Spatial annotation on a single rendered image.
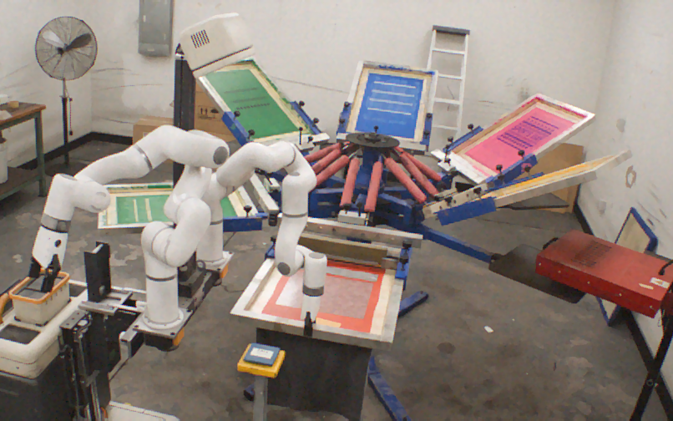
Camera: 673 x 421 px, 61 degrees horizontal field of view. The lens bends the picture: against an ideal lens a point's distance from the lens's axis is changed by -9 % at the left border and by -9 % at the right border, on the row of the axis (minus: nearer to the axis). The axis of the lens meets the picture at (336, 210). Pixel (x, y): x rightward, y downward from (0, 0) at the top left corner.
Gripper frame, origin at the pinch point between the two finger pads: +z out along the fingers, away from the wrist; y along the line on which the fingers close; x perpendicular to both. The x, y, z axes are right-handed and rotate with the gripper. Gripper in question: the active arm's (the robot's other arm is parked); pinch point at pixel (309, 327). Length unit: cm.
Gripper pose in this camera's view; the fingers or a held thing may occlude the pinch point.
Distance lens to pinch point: 221.0
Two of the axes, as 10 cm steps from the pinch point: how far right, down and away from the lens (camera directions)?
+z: -1.0, 9.2, 3.7
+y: -1.8, 3.5, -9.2
